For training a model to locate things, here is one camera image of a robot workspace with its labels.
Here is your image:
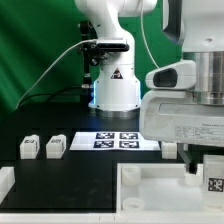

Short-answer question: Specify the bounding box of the black camera on stand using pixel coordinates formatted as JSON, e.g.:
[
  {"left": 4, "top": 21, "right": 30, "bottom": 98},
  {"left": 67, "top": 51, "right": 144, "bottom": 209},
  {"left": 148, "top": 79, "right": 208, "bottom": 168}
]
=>
[{"left": 77, "top": 20, "right": 129, "bottom": 105}]

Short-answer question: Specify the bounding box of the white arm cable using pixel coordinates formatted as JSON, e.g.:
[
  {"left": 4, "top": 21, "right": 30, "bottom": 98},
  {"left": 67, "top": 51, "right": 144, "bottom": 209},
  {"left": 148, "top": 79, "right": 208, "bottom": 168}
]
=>
[{"left": 139, "top": 0, "right": 161, "bottom": 69}]

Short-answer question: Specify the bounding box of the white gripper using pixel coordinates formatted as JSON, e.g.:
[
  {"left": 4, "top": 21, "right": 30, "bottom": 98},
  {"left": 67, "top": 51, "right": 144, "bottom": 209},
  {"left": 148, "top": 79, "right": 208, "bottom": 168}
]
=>
[{"left": 139, "top": 90, "right": 224, "bottom": 174}]

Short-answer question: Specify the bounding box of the white front rail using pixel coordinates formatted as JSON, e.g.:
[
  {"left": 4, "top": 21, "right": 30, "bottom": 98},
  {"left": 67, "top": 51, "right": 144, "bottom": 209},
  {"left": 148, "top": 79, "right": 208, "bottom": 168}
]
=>
[{"left": 0, "top": 214, "right": 224, "bottom": 224}]

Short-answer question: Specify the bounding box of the white camera cable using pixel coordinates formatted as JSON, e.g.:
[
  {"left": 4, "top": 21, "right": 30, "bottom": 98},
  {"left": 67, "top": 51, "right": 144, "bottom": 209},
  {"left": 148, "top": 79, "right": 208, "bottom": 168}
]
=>
[{"left": 15, "top": 39, "right": 98, "bottom": 109}]

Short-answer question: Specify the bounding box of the white marker sheet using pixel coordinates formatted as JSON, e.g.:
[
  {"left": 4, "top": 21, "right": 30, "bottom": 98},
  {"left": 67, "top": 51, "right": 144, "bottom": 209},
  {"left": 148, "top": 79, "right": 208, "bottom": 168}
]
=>
[{"left": 70, "top": 131, "right": 159, "bottom": 151}]

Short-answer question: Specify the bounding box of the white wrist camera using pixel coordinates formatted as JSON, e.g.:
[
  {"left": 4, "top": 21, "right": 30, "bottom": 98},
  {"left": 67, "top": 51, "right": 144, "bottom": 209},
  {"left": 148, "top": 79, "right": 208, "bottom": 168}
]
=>
[{"left": 145, "top": 60, "right": 196, "bottom": 90}]

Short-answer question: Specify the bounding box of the black cable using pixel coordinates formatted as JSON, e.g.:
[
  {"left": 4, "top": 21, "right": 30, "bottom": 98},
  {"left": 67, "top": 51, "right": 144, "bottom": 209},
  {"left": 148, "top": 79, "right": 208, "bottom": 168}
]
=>
[{"left": 18, "top": 85, "right": 91, "bottom": 108}]

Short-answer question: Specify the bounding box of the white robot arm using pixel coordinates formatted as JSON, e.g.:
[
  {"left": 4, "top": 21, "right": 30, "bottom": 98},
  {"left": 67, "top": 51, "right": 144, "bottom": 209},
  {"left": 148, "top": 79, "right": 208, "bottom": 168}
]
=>
[{"left": 74, "top": 0, "right": 224, "bottom": 149}]

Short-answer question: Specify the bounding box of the white obstacle block left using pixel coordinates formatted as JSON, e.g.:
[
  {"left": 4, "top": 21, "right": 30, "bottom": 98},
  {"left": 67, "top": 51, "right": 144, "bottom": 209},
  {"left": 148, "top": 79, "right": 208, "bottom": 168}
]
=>
[{"left": 0, "top": 167, "right": 15, "bottom": 204}]

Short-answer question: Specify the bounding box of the white square tabletop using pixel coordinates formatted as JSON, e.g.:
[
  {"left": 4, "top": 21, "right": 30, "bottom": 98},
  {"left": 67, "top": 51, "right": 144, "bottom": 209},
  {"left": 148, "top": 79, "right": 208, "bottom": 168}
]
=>
[{"left": 116, "top": 163, "right": 224, "bottom": 213}]

